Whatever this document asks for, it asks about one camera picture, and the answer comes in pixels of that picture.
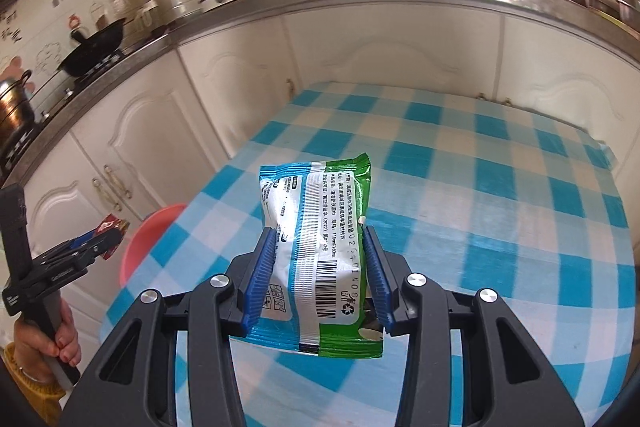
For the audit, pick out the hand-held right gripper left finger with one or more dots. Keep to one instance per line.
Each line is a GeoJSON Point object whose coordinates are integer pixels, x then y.
{"type": "Point", "coordinates": [260, 277]}

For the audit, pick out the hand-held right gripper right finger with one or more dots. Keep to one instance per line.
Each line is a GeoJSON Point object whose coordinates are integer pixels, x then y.
{"type": "Point", "coordinates": [380, 287]}

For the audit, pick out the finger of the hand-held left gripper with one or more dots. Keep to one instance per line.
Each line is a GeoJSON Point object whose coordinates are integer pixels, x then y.
{"type": "Point", "coordinates": [80, 241]}
{"type": "Point", "coordinates": [100, 252]}

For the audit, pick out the red snack wrapper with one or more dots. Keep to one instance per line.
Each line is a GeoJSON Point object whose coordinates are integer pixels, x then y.
{"type": "Point", "coordinates": [112, 229]}

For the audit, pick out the red plastic basin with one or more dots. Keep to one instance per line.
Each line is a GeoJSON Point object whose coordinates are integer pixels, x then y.
{"type": "Point", "coordinates": [150, 237]}

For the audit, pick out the blue green white packet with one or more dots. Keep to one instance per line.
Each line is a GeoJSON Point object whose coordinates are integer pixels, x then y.
{"type": "Point", "coordinates": [320, 217]}

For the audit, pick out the person's left forearm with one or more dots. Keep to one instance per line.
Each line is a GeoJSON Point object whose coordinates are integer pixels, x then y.
{"type": "Point", "coordinates": [25, 402]}

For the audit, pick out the person's left hand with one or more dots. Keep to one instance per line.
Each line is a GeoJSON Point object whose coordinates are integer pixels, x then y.
{"type": "Point", "coordinates": [35, 347]}

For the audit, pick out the blue white checked tablecloth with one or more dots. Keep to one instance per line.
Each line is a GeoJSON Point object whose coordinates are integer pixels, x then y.
{"type": "Point", "coordinates": [475, 207]}

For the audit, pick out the black gas stove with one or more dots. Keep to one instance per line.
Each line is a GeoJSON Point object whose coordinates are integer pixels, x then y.
{"type": "Point", "coordinates": [60, 97]}

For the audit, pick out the steel stockpot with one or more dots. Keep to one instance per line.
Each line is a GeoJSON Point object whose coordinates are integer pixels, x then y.
{"type": "Point", "coordinates": [15, 107]}

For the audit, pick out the black wok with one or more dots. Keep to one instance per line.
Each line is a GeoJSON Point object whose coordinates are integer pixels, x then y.
{"type": "Point", "coordinates": [95, 52]}

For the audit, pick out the white kitchen base cabinets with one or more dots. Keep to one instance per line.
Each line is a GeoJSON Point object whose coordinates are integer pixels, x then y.
{"type": "Point", "coordinates": [375, 42]}

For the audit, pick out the white induction cooker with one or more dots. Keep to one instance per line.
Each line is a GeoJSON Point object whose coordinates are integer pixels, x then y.
{"type": "Point", "coordinates": [225, 1]}

